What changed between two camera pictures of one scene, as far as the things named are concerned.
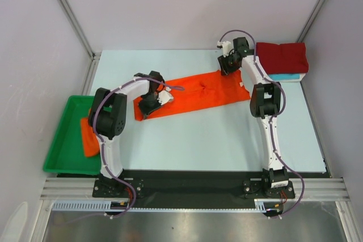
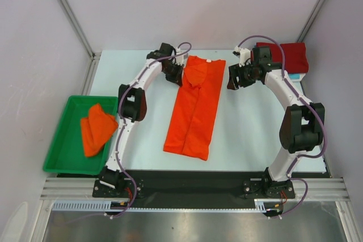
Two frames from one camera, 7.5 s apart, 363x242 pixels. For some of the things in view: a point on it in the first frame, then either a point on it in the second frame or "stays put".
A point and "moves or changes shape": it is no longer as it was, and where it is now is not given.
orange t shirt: [201, 91] moves or changes shape
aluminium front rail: [315, 188] stays put
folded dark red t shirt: [286, 58] stays put
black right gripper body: [225, 64] → [236, 76]
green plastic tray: [66, 153] stays put
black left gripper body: [148, 103] → [172, 71]
